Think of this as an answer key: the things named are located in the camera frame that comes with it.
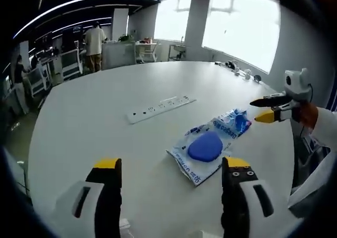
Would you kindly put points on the narrow window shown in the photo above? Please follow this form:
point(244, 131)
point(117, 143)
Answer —
point(171, 19)

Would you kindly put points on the person's right hand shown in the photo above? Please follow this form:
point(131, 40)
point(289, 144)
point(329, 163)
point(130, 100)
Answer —
point(308, 115)

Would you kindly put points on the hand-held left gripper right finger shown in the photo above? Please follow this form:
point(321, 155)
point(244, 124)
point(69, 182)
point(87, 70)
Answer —
point(237, 203)

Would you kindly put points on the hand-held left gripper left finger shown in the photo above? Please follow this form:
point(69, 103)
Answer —
point(105, 201)

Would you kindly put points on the white cabinet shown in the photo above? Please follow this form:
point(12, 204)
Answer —
point(118, 55)

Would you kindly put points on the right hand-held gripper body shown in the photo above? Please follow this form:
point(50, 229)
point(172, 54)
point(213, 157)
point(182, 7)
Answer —
point(297, 86)

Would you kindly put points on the blue white plastic package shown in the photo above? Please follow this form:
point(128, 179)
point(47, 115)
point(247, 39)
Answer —
point(226, 132)

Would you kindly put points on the green potted plant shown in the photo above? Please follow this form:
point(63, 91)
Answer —
point(126, 38)

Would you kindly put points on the person's white coat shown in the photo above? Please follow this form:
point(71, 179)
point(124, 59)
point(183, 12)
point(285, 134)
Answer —
point(316, 185)

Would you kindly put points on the white power strip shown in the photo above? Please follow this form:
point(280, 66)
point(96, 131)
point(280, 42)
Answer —
point(160, 109)

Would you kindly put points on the white tabletop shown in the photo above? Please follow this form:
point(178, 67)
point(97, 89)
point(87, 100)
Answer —
point(92, 132)

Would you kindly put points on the wide window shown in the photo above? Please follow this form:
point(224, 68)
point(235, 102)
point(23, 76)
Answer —
point(239, 30)

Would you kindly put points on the small devices on table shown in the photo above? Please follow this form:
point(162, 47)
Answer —
point(246, 73)

